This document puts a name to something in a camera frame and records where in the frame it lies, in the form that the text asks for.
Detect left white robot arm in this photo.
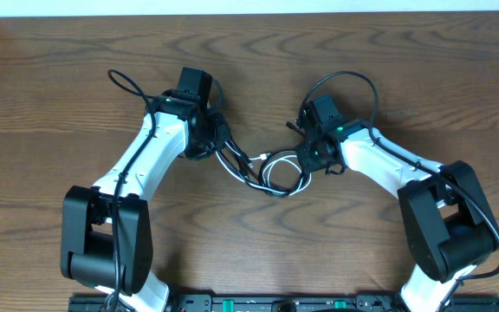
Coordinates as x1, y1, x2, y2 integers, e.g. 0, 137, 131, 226
61, 67, 230, 311

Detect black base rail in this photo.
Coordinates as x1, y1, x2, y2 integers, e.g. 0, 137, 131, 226
66, 294, 499, 312

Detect white USB cable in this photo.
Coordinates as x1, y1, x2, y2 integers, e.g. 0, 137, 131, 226
214, 150, 314, 197

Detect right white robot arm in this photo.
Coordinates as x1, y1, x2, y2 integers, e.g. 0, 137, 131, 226
296, 94, 499, 311

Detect black USB cable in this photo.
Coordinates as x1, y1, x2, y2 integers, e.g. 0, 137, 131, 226
217, 120, 311, 199

